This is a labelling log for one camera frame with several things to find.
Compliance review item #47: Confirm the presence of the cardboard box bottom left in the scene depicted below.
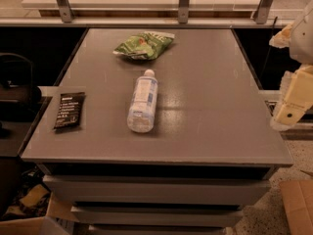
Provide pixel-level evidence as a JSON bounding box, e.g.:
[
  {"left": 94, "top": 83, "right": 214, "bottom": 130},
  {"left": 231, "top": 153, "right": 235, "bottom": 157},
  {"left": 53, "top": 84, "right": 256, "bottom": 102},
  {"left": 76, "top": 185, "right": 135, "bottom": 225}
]
[{"left": 0, "top": 194, "right": 78, "bottom": 235}]

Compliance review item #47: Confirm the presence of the left metal bracket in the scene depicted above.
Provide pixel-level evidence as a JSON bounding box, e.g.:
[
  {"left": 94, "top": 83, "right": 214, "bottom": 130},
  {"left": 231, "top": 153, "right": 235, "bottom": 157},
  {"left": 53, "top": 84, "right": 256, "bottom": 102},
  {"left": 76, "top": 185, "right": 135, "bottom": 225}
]
[{"left": 56, "top": 0, "right": 73, "bottom": 23}]

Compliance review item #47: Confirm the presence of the cardboard box right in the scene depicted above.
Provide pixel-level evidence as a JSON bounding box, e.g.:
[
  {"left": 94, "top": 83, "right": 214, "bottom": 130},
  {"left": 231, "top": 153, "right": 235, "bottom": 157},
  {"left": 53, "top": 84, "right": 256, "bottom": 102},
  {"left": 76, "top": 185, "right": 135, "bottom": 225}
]
[{"left": 280, "top": 180, "right": 313, "bottom": 235}]

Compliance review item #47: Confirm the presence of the green chip bag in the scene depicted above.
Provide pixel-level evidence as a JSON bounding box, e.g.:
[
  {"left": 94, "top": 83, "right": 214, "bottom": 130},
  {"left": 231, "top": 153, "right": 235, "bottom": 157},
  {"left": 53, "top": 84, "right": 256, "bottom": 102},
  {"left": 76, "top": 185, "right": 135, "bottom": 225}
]
[{"left": 113, "top": 31, "right": 175, "bottom": 61}]

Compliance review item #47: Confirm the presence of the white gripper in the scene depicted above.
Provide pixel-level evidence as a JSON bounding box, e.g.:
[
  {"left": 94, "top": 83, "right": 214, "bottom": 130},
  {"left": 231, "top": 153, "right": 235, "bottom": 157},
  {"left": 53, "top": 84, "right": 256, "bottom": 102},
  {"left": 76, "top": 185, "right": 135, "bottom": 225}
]
[{"left": 269, "top": 0, "right": 313, "bottom": 131}]

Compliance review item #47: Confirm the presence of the grey drawer cabinet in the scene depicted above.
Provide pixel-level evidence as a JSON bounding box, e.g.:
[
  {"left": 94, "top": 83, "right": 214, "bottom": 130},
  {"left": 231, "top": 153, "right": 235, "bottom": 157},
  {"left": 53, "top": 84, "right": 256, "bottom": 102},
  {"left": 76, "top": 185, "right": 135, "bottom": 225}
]
[{"left": 22, "top": 29, "right": 292, "bottom": 235}]

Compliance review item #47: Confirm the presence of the yellow sponge on floor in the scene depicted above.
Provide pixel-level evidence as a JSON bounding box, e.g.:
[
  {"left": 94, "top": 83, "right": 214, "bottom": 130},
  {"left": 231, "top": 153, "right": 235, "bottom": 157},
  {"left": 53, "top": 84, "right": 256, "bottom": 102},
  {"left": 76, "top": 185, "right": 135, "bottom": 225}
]
[{"left": 20, "top": 184, "right": 49, "bottom": 208}]

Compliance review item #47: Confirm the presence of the middle metal bracket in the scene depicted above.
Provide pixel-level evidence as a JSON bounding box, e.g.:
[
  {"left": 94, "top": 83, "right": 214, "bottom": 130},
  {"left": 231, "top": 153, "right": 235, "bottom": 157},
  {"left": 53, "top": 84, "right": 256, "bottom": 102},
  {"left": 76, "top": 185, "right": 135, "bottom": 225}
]
[{"left": 177, "top": 0, "right": 190, "bottom": 24}]

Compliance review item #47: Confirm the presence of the cardboard box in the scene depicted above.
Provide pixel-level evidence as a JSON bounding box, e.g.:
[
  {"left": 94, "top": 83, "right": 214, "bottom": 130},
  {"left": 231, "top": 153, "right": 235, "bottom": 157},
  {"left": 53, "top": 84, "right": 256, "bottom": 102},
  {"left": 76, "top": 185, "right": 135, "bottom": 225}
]
[
  {"left": 280, "top": 180, "right": 313, "bottom": 235},
  {"left": 0, "top": 194, "right": 78, "bottom": 235}
]

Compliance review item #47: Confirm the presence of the clear blue-label plastic bottle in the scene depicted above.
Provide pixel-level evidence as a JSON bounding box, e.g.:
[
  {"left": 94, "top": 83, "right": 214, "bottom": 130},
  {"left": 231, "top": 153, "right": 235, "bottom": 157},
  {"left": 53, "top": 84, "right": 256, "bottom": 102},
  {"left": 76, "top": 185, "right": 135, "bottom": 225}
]
[{"left": 127, "top": 70, "right": 158, "bottom": 133}]

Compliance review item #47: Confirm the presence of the black chair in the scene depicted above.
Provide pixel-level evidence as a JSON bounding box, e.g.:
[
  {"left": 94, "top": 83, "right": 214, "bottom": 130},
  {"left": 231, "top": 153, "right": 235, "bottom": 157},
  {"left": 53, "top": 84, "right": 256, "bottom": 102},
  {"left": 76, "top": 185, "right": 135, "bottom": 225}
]
[{"left": 0, "top": 52, "right": 42, "bottom": 138}]

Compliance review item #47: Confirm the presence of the black snack packet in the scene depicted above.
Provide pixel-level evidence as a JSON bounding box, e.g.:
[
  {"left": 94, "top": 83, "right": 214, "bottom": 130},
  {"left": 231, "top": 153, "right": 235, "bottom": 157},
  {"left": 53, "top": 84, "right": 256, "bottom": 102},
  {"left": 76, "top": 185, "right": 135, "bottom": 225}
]
[{"left": 54, "top": 92, "right": 85, "bottom": 129}]

